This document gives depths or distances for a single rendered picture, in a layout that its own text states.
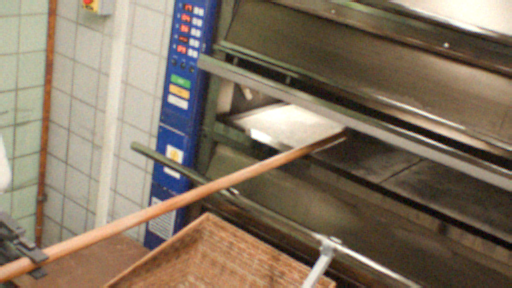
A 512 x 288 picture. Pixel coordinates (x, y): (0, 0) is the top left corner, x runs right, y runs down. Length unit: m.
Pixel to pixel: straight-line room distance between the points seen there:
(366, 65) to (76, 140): 1.39
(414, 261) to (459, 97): 0.51
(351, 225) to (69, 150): 1.34
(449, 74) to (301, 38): 0.47
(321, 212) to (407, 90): 0.51
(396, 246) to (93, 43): 1.40
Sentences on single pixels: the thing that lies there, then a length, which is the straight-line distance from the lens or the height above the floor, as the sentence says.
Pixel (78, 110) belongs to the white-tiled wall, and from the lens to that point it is 2.88.
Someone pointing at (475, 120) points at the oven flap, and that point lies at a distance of 1.88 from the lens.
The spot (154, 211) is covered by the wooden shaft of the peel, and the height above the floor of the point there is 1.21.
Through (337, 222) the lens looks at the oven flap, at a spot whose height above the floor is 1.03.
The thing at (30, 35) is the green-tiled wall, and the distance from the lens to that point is 2.89.
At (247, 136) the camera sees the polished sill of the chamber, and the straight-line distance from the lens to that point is 2.28.
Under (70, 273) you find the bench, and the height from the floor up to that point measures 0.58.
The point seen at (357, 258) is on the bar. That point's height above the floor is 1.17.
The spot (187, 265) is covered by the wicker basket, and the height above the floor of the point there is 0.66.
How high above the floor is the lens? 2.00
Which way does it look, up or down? 22 degrees down
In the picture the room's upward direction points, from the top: 11 degrees clockwise
